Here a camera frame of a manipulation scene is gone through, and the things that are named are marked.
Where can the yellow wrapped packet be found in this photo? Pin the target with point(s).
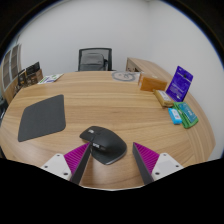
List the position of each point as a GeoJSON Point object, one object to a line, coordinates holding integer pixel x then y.
{"type": "Point", "coordinates": [163, 98]}

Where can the green packet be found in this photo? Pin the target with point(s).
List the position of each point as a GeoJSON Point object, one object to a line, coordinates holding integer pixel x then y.
{"type": "Point", "coordinates": [190, 116]}

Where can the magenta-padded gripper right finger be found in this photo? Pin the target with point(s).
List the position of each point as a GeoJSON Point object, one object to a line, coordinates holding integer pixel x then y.
{"type": "Point", "coordinates": [146, 158]}

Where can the brown cardboard box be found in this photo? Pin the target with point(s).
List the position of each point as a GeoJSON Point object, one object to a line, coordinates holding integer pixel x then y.
{"type": "Point", "coordinates": [22, 79]}

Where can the black printed cardboard box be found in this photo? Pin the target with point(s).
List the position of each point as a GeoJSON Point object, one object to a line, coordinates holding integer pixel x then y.
{"type": "Point", "coordinates": [34, 73]}

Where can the white green printed leaflet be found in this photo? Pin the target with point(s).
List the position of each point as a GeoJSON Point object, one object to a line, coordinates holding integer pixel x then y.
{"type": "Point", "coordinates": [50, 79]}

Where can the purple standing card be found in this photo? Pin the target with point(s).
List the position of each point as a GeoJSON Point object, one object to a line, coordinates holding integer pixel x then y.
{"type": "Point", "coordinates": [180, 83]}

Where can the grey backpack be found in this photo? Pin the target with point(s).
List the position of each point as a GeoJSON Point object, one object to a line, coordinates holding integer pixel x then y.
{"type": "Point", "coordinates": [91, 62]}

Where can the black mesh office chair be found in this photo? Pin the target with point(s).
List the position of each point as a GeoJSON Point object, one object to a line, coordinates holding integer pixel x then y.
{"type": "Point", "coordinates": [109, 56]}

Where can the dark grey mouse pad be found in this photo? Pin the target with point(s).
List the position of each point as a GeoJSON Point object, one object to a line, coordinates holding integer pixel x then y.
{"type": "Point", "coordinates": [41, 118]}

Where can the wooden side cabinet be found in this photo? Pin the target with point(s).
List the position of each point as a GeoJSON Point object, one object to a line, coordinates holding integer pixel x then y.
{"type": "Point", "coordinates": [146, 66]}

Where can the black computer mouse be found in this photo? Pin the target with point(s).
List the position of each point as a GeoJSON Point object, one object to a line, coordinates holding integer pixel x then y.
{"type": "Point", "coordinates": [108, 145]}

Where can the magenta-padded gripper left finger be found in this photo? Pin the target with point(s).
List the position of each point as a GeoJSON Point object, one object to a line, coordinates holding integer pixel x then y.
{"type": "Point", "coordinates": [76, 158]}

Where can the small blue packet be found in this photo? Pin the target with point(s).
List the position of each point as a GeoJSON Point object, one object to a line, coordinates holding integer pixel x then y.
{"type": "Point", "coordinates": [175, 116]}

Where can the wooden shelf unit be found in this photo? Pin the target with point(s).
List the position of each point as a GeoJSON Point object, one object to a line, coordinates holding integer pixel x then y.
{"type": "Point", "coordinates": [10, 66]}

